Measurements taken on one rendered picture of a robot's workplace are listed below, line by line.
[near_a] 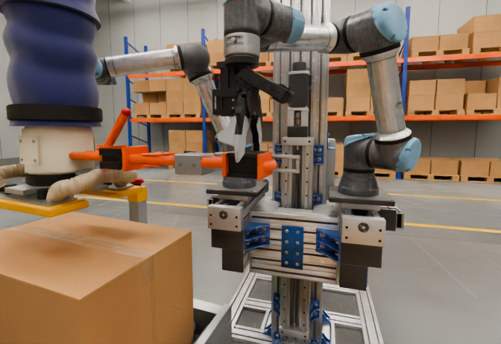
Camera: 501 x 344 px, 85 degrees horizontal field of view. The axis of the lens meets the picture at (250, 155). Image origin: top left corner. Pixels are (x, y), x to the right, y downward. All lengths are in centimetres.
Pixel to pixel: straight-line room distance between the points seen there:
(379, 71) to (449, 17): 910
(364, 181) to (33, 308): 102
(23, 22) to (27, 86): 16
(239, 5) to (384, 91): 56
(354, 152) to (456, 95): 730
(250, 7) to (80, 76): 52
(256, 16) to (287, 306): 123
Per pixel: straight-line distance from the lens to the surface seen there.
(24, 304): 88
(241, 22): 59
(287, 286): 141
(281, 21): 65
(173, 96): 909
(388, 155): 102
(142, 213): 150
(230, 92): 56
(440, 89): 823
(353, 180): 110
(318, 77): 129
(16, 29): 94
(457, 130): 971
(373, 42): 94
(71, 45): 91
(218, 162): 58
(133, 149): 74
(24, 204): 86
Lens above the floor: 129
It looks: 6 degrees down
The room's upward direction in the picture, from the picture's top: straight up
